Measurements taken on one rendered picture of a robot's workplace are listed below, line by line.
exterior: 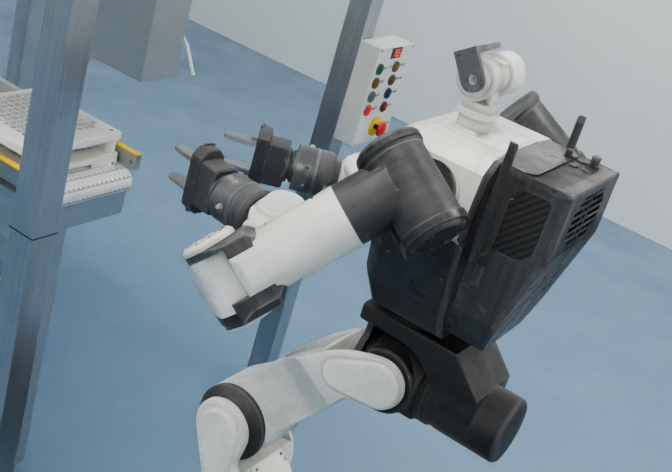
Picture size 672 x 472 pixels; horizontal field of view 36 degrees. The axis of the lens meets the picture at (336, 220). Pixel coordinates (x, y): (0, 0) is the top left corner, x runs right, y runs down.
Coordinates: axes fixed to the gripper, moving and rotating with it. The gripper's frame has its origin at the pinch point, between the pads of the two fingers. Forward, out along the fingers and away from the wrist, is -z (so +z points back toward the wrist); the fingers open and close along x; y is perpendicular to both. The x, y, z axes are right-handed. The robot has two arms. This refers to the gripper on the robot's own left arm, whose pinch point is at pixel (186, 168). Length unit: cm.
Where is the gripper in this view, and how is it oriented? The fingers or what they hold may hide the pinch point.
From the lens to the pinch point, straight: 181.7
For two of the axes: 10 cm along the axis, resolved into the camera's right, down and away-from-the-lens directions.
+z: 7.2, 4.5, -5.3
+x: -2.7, 8.8, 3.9
